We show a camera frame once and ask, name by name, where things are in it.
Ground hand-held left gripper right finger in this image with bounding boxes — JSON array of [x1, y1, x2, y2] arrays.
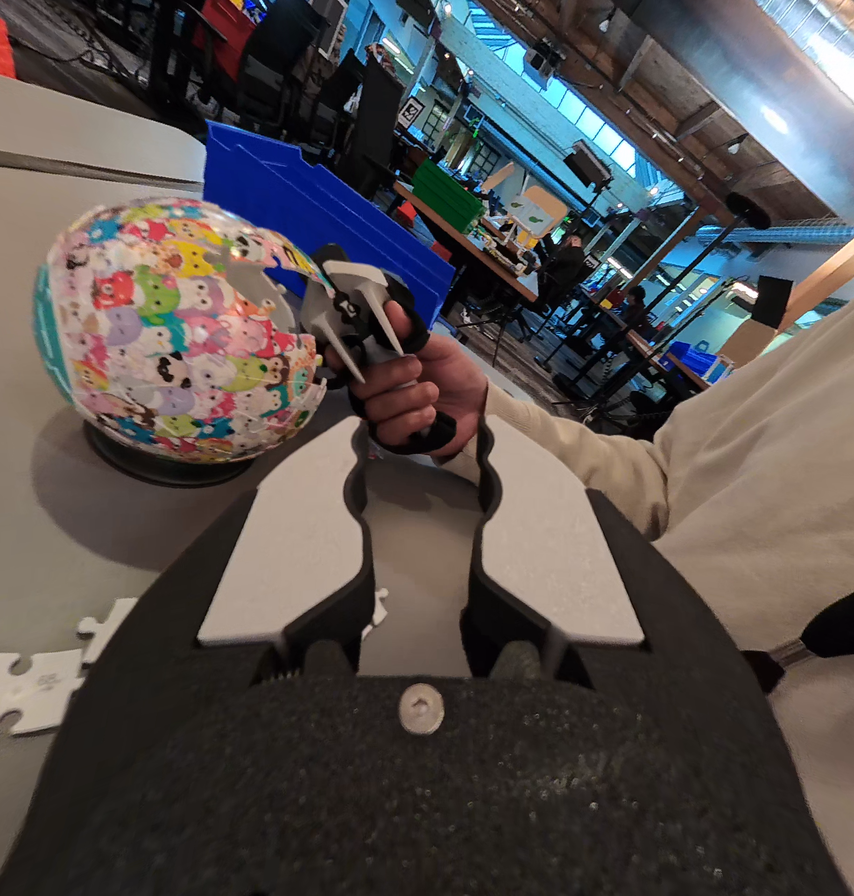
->
[[460, 414, 646, 679]]

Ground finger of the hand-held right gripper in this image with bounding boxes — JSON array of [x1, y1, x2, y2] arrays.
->
[[299, 283, 368, 386], [322, 259, 407, 358]]

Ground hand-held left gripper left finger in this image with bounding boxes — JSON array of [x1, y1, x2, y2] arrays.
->
[[196, 416, 377, 676]]

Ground black ball stand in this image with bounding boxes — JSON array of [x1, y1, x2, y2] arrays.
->
[[84, 420, 253, 489]]

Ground colourful puzzle ball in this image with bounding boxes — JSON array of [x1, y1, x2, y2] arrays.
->
[[33, 198, 330, 464]]

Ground person's right forearm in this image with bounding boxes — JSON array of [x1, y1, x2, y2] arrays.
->
[[479, 381, 673, 540]]

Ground long wooden table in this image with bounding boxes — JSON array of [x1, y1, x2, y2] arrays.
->
[[392, 181, 540, 302]]

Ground stacked blue plastic bins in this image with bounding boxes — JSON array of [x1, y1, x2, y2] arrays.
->
[[203, 119, 456, 330]]

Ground green plastic crates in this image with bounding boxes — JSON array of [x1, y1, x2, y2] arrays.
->
[[411, 157, 487, 225]]

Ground wooden board with green print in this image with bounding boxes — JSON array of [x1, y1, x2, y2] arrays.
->
[[500, 183, 569, 249]]

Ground wooden table with bins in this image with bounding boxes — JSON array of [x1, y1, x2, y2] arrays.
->
[[609, 308, 715, 389]]

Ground person's beige sweatshirt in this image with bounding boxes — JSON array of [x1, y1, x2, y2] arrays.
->
[[644, 290, 854, 890]]

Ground row of small blue bins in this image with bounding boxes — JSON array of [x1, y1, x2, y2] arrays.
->
[[668, 341, 722, 372]]

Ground black badge reel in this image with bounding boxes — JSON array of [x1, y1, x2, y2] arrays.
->
[[742, 584, 854, 694]]

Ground black round lamp on pole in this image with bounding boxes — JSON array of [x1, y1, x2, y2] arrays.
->
[[651, 192, 772, 309]]

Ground large silver ventilation duct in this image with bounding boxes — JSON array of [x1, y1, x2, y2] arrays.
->
[[630, 0, 854, 221]]

